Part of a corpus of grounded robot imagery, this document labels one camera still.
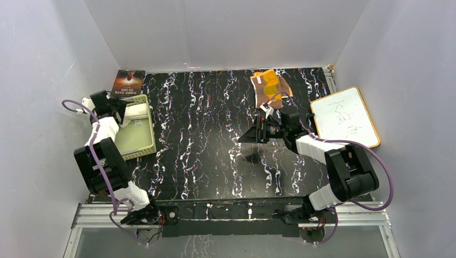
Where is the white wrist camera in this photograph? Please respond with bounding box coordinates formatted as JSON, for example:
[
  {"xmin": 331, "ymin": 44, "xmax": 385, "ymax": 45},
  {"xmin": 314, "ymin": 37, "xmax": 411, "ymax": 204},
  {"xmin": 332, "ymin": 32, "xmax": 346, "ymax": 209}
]
[
  {"xmin": 260, "ymin": 101, "xmax": 274, "ymax": 119},
  {"xmin": 81, "ymin": 97, "xmax": 95, "ymax": 111}
]

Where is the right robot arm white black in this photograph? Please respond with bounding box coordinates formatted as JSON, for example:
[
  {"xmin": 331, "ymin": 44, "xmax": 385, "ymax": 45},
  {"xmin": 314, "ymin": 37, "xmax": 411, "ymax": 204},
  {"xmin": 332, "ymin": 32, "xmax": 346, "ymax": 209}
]
[{"xmin": 238, "ymin": 111, "xmax": 379, "ymax": 224}]

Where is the light green plastic basket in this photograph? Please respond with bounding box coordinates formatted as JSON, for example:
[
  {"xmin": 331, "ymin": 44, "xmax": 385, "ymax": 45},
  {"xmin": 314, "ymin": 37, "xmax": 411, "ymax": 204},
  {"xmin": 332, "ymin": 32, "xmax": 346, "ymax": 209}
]
[{"xmin": 115, "ymin": 94, "xmax": 156, "ymax": 160}]

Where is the whiteboard with wooden frame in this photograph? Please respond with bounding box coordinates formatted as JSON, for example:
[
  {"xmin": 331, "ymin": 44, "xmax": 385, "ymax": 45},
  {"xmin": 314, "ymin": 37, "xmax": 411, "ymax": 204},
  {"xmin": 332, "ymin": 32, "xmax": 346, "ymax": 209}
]
[{"xmin": 310, "ymin": 87, "xmax": 381, "ymax": 148}]

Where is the white terry towel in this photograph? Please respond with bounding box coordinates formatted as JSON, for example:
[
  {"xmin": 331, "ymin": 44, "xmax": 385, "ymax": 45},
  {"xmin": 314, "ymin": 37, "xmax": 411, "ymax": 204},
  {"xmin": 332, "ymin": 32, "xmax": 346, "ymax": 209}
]
[{"xmin": 120, "ymin": 103, "xmax": 150, "ymax": 128}]

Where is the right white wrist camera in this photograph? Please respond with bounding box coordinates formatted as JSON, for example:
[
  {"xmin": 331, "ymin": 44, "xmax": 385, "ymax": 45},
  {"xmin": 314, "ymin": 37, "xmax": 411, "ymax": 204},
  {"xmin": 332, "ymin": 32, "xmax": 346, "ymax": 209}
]
[{"xmin": 260, "ymin": 101, "xmax": 274, "ymax": 119}]

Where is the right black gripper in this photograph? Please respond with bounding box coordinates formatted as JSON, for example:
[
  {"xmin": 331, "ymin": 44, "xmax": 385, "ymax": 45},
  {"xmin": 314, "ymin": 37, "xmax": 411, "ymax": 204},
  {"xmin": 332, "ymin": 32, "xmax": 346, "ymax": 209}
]
[{"xmin": 238, "ymin": 115, "xmax": 288, "ymax": 144}]

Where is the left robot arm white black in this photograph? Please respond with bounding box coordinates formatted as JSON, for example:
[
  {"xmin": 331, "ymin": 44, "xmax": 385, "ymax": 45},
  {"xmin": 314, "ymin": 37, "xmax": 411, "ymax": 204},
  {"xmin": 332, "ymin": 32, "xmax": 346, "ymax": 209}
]
[{"xmin": 74, "ymin": 90, "xmax": 163, "ymax": 225}]

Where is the aluminium frame rail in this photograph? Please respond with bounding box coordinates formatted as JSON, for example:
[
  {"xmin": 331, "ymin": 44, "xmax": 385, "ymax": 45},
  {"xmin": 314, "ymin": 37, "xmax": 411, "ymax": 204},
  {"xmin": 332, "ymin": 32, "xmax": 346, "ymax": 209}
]
[{"xmin": 64, "ymin": 204, "xmax": 400, "ymax": 257}]

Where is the brown and yellow cloth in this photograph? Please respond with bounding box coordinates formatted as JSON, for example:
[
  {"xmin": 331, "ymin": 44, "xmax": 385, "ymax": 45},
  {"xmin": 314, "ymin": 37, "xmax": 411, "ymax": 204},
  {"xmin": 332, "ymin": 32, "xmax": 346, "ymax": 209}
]
[{"xmin": 250, "ymin": 69, "xmax": 293, "ymax": 110}]

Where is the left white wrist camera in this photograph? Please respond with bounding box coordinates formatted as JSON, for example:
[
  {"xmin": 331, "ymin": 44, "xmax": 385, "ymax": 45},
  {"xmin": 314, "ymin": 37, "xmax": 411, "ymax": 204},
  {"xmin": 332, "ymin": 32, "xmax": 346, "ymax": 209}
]
[{"xmin": 81, "ymin": 97, "xmax": 95, "ymax": 111}]

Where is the dark cover paperback book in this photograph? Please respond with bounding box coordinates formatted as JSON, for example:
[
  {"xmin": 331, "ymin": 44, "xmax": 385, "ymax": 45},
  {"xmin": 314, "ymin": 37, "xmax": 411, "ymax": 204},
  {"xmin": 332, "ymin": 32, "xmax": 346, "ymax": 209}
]
[{"xmin": 111, "ymin": 70, "xmax": 145, "ymax": 98}]

